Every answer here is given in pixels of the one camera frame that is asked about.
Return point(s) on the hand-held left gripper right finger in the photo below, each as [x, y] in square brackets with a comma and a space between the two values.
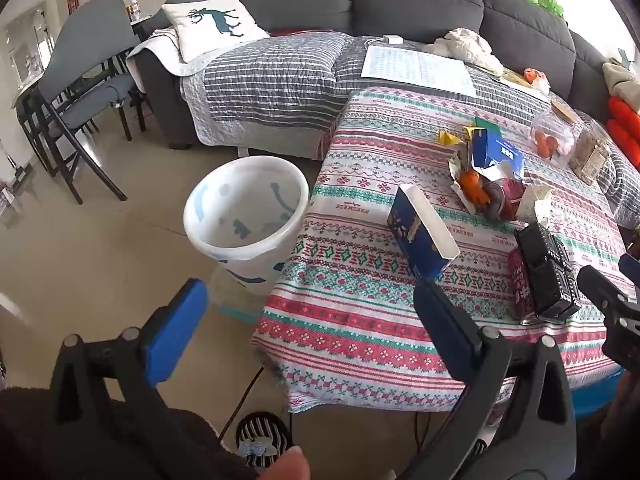
[450, 332]

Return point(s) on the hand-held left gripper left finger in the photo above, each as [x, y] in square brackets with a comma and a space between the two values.
[175, 325]

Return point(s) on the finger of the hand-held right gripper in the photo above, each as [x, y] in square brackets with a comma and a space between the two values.
[607, 292]
[631, 263]

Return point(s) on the black box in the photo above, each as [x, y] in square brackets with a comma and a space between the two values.
[545, 270]

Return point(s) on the red can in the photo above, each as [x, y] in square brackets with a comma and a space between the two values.
[520, 287]

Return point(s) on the dark blue cardboard box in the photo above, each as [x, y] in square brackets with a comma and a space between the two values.
[415, 240]

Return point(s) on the white bin with blue pattern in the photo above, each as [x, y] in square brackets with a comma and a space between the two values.
[250, 200]

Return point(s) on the orange tangerine peel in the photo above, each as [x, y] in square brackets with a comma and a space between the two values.
[472, 185]

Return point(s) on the yellow wrapper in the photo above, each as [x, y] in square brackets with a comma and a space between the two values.
[447, 137]

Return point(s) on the person's left hand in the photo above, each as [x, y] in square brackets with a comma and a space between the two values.
[285, 465]

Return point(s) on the red green patterned tablecloth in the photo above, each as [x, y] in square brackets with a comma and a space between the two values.
[360, 310]

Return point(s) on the blue plastic tub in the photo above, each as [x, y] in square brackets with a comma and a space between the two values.
[595, 400]

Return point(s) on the crumpled white tissue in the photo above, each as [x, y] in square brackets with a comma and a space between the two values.
[537, 200]

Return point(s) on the clear jar of seeds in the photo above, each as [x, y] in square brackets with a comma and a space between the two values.
[590, 155]

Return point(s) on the orange plush cushion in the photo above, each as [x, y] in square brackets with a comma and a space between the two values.
[625, 142]
[625, 110]

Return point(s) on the striped slipper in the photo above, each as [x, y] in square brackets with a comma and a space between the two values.
[260, 430]

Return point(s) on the tangerine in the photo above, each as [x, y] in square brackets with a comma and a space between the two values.
[541, 138]
[550, 149]

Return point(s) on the round wooden lid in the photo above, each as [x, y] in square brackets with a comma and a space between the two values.
[562, 109]

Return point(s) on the light blue milk carton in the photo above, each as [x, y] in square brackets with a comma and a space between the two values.
[492, 152]

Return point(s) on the beige plush toy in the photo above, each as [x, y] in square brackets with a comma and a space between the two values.
[620, 80]

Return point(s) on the dark fleece clothing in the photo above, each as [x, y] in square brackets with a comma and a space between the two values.
[30, 452]

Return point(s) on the orange packet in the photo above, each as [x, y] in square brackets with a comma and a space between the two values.
[535, 79]

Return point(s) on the floor mop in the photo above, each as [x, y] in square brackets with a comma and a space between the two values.
[17, 175]

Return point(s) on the dark chair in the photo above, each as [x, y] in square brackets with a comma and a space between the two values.
[30, 120]

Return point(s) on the grey striped quilt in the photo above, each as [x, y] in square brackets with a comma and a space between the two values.
[260, 85]

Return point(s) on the printed paper sheet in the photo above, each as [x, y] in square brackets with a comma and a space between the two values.
[415, 67]

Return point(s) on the white fluffy blanket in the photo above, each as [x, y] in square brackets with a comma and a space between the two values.
[465, 45]

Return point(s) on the white throw cloth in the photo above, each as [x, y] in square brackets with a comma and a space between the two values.
[150, 50]

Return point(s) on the white deer print pillow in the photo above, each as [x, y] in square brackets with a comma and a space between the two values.
[200, 42]

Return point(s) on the grey folding chair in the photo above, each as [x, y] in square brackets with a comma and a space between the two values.
[90, 45]

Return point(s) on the white charger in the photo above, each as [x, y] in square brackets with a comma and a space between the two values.
[393, 40]

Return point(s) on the silver framed mirror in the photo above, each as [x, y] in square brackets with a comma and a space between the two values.
[30, 45]

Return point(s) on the clear water bottle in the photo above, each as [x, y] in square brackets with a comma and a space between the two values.
[134, 7]

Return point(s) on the dark grey sofa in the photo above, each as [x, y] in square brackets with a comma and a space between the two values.
[415, 0]

